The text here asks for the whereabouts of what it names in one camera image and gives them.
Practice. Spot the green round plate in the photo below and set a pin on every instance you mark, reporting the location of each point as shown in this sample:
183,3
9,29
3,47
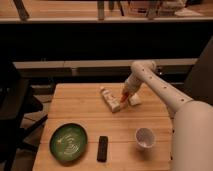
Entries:
68,142

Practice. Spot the dark cabinet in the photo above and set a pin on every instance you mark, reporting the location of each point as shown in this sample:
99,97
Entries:
199,82

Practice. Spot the black chair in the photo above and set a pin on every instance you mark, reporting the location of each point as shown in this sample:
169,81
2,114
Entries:
16,99

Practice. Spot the white paper cup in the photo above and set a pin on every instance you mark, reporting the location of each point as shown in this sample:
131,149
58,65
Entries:
144,138

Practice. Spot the black rectangular remote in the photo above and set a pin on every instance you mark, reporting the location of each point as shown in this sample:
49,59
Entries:
102,149

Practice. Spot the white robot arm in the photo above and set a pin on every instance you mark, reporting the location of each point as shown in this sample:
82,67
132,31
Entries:
192,139

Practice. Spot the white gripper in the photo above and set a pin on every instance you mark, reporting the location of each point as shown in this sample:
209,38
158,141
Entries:
131,85

